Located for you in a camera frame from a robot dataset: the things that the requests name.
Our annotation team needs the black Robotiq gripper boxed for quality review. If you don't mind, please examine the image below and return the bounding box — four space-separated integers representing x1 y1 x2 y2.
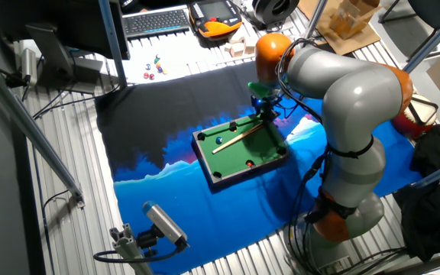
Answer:
251 95 281 124

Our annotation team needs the wooden pool cue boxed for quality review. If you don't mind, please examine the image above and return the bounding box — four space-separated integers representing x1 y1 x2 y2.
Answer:
211 121 266 155

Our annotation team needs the mini green pool table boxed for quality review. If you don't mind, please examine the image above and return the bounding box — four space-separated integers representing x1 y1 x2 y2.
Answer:
191 112 291 187

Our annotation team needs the black round fan housing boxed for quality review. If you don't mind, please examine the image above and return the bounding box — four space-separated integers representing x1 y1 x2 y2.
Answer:
251 0 300 26

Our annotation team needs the brown cardboard sheet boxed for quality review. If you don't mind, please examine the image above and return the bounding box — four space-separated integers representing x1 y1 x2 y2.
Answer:
297 0 383 57

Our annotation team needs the orange black teach pendant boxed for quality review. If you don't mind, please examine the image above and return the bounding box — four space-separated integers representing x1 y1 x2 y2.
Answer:
188 0 243 39

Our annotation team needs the blue black printed cloth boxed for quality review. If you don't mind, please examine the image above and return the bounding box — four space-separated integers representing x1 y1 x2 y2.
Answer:
95 60 423 275

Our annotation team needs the light wooden box stack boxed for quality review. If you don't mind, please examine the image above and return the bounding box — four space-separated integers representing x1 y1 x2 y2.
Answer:
328 0 381 40

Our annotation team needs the black keyboard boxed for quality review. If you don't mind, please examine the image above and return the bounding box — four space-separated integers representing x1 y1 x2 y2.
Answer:
121 8 192 39

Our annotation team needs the black fabric bag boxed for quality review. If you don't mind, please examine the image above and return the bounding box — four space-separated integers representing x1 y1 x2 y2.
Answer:
393 124 440 264

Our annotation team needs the short aluminium profile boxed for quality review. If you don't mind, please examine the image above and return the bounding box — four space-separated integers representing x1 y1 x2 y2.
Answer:
108 223 156 275

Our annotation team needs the black office chair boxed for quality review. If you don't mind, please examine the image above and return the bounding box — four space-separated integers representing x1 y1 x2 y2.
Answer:
378 0 440 62

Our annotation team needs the black computer monitor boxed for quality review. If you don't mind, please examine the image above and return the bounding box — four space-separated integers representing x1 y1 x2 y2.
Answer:
0 0 131 61

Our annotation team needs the grey monitor stand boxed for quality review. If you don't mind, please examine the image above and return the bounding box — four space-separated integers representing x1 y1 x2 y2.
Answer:
24 22 105 95

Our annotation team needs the silver metal cylinder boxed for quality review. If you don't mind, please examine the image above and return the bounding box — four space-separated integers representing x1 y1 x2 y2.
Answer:
20 48 39 87

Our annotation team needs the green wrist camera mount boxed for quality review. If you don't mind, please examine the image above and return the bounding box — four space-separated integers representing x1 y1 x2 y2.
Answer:
247 80 280 99

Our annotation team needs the grey camera with blue end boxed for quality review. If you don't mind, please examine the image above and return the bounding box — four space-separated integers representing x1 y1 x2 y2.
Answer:
141 200 189 250

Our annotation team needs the black camera ball mount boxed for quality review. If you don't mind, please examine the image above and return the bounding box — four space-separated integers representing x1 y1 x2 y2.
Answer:
135 224 162 257

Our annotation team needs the black camera cable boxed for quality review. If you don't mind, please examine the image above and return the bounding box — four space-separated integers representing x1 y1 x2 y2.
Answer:
92 244 185 264

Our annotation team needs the black cable with plug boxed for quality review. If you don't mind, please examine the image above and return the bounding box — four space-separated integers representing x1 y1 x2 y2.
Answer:
0 56 30 88

